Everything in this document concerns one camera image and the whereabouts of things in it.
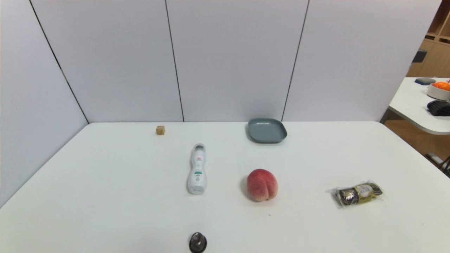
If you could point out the Ferrero Rocher chocolate pack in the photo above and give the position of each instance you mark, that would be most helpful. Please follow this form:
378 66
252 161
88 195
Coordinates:
358 194

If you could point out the small tan cube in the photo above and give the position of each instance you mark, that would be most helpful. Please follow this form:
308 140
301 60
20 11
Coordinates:
160 130

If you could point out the black ribbed object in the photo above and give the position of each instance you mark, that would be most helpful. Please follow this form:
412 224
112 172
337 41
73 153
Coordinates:
439 108

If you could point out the white round bowl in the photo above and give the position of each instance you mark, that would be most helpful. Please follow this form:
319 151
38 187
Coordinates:
436 92

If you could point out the orange fruit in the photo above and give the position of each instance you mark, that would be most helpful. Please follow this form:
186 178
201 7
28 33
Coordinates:
442 85

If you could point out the red peach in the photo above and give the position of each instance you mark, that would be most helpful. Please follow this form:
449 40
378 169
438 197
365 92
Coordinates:
262 185

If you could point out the round dark metal knob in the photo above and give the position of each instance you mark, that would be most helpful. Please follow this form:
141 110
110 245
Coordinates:
197 243

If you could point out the dark grey flat object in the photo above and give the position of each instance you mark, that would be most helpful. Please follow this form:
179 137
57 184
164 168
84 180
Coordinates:
424 81

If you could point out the white plastic bottle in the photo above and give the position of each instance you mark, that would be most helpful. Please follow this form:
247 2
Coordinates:
197 172

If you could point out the grey-green square dish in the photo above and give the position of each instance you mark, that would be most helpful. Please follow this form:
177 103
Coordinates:
267 130

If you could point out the wooden shelf unit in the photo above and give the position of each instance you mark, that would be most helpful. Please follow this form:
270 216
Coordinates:
434 52

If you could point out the white side table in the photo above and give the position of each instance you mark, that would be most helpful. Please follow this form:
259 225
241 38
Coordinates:
409 102

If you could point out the black chair base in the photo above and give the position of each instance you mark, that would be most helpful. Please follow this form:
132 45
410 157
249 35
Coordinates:
439 162

